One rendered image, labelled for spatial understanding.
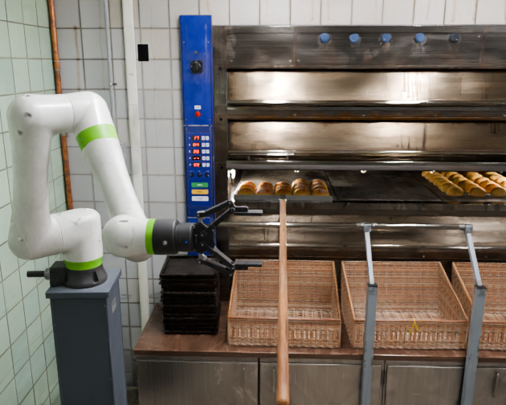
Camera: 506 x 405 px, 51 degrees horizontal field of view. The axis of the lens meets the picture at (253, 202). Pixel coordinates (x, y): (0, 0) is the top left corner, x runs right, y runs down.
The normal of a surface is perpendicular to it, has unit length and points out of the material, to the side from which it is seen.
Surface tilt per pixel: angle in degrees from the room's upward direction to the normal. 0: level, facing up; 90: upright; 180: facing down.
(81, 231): 88
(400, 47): 90
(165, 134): 90
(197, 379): 90
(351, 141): 70
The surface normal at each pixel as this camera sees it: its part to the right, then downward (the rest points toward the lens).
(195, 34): -0.04, 0.25
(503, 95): -0.04, -0.09
